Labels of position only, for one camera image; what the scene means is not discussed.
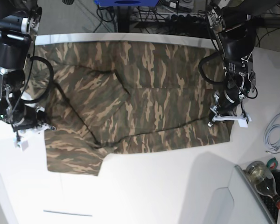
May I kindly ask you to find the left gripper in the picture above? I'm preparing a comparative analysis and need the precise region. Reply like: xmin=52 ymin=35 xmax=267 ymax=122
xmin=212 ymin=87 xmax=241 ymax=117

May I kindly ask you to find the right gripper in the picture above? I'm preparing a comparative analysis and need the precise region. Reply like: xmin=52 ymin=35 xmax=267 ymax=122
xmin=12 ymin=104 xmax=51 ymax=133

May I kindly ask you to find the camouflage t-shirt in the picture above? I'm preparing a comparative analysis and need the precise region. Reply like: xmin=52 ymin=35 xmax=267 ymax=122
xmin=35 ymin=41 xmax=232 ymax=176

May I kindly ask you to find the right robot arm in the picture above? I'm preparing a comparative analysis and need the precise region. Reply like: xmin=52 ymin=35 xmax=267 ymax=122
xmin=0 ymin=0 xmax=55 ymax=132

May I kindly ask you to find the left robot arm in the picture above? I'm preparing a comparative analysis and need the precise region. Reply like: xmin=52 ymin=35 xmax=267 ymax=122
xmin=198 ymin=1 xmax=258 ymax=122

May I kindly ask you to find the green tape roll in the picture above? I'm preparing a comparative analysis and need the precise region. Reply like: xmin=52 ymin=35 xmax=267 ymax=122
xmin=266 ymin=157 xmax=278 ymax=170

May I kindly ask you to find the clear glass bottle red cap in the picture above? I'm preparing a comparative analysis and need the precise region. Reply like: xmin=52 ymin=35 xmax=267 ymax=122
xmin=245 ymin=161 xmax=280 ymax=210

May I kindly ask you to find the black power strip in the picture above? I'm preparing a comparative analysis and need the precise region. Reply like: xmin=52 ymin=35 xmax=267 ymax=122
xmin=170 ymin=14 xmax=206 ymax=23

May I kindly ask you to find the blue box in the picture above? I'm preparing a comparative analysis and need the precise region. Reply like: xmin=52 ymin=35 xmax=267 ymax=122
xmin=95 ymin=0 xmax=164 ymax=7

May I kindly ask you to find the white coiled cable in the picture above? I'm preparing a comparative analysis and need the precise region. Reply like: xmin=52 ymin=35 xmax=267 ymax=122
xmin=264 ymin=109 xmax=280 ymax=154

